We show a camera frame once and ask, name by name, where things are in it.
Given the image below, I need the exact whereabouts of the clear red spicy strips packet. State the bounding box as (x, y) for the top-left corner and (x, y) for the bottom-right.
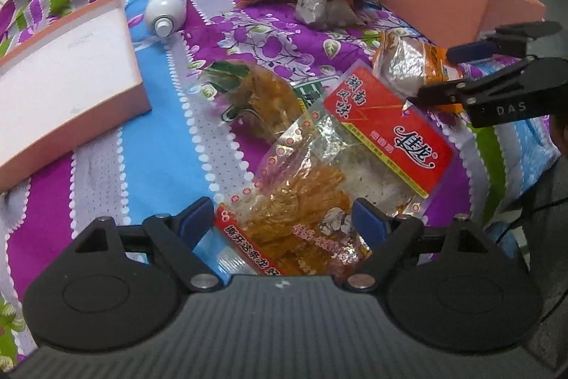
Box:
(215, 66), (454, 279)

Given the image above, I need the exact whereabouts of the orange silver snack packet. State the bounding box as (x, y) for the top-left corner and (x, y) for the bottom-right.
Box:
(373, 30), (465, 97)

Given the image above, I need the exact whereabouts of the pink box lid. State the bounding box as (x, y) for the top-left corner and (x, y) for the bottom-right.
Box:
(1, 0), (151, 191)

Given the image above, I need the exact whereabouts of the green white snack packet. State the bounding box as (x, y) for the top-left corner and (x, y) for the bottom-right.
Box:
(198, 60), (326, 143)

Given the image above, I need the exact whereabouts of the silver brown snack packet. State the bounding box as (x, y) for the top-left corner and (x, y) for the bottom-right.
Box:
(295, 0), (364, 31)

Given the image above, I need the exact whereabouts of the colourful striped floral bedspread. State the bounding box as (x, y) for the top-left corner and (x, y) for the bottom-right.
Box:
(1, 0), (559, 371)

